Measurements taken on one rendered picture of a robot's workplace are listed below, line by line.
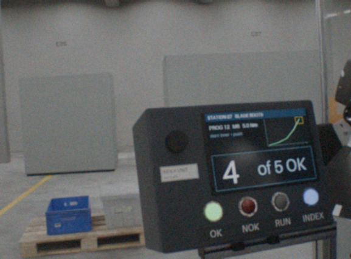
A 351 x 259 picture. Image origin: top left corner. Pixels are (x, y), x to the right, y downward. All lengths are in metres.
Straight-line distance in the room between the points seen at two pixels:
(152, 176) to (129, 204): 3.31
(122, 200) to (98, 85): 4.60
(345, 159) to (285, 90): 5.71
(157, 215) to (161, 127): 0.11
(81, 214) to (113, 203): 0.31
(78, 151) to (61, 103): 0.99
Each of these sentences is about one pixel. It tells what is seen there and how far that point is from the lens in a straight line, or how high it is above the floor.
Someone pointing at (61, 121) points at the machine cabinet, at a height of 1.05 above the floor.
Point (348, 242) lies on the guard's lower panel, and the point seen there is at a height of 0.37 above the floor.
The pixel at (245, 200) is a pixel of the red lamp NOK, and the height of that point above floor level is 1.13.
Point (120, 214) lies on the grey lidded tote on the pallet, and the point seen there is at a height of 0.28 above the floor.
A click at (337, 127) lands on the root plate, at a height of 1.16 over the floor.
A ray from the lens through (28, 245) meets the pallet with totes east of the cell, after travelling 3.84.
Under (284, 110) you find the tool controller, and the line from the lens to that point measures 0.61.
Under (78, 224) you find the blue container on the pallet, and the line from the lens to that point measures 3.87.
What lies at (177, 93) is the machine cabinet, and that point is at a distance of 6.58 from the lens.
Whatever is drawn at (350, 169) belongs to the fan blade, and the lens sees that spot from 1.27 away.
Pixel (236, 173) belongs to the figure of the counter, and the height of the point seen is 1.16.
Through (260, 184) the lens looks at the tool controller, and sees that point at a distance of 0.57.
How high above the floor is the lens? 1.26
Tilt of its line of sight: 4 degrees down
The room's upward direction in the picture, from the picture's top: 3 degrees counter-clockwise
